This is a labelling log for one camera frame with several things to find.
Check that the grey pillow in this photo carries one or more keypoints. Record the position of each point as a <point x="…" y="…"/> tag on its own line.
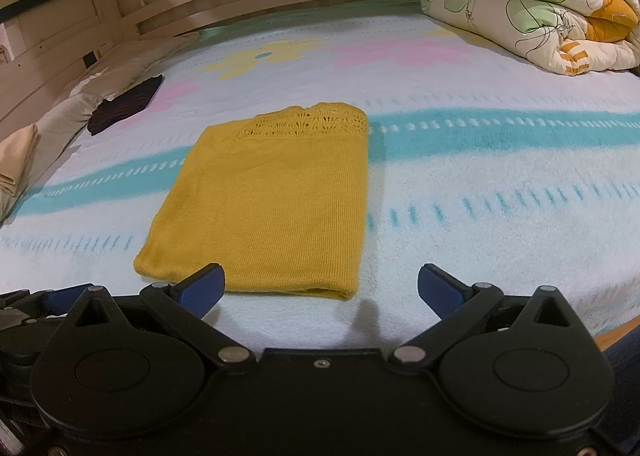
<point x="60" y="121"/>

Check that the mustard yellow knit sweater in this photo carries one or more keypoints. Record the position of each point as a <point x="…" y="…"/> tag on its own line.
<point x="270" y="206"/>

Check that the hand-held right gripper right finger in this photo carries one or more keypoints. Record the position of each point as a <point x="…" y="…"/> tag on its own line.
<point x="440" y="291"/>

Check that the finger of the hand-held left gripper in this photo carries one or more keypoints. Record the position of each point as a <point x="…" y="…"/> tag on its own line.
<point x="60" y="300"/>

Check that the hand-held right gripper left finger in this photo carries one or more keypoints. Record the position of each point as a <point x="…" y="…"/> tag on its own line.
<point x="205" y="288"/>

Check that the black socket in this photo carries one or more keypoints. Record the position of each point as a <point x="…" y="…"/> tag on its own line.
<point x="92" y="59"/>

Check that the floral quilt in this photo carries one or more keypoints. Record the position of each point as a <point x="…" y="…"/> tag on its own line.
<point x="530" y="11"/>

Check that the white flat pillow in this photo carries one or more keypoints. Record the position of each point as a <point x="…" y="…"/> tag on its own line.
<point x="135" y="58"/>

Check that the dark folded clothes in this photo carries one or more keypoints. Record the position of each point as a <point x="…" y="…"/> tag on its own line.
<point x="125" y="103"/>

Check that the peach folded cloth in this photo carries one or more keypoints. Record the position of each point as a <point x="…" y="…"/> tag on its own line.
<point x="17" y="156"/>

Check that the flower print bed blanket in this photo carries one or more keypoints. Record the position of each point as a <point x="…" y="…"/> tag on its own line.
<point x="475" y="186"/>

